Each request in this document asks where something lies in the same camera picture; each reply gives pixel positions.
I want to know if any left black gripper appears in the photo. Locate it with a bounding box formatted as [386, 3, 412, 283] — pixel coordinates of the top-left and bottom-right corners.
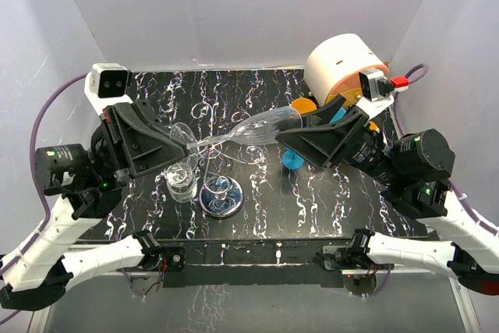
[91, 97, 193, 177]

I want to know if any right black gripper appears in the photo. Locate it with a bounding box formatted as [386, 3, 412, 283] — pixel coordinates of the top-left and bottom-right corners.
[273, 95, 404, 186]

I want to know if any blue wine glass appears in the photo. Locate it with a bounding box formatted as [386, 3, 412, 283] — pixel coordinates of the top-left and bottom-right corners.
[281, 148, 305, 170]
[329, 108, 346, 123]

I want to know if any yellow wine glass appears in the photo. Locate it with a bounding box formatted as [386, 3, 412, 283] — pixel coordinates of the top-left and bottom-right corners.
[291, 97, 317, 115]
[368, 121, 380, 133]

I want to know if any clear ribbed wine glass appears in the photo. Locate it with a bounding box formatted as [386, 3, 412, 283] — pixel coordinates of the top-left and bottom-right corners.
[170, 106, 303, 172]

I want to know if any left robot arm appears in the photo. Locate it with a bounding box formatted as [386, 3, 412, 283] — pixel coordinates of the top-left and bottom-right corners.
[1, 101, 187, 311]

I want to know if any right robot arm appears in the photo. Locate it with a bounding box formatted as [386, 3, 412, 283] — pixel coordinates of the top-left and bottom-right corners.
[277, 97, 498, 296]

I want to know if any white and orange appliance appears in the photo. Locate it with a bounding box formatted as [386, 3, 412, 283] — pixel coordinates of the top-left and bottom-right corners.
[304, 34, 389, 107]

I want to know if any black front base bar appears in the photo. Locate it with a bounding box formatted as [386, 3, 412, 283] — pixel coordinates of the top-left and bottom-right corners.
[159, 238, 348, 288]

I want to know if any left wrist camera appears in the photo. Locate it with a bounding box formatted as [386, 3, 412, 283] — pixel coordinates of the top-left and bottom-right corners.
[84, 62, 133, 115]

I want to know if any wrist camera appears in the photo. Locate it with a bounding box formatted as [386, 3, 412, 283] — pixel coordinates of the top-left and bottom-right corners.
[356, 68, 410, 119]
[84, 62, 133, 115]

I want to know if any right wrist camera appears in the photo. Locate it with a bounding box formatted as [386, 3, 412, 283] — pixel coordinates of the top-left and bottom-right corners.
[356, 68, 410, 119]

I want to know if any chrome wire glass rack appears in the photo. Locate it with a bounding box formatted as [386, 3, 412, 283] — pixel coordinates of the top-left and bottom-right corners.
[157, 101, 270, 218]

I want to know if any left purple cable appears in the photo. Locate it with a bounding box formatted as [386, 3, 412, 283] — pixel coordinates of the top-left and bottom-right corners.
[0, 71, 93, 322]

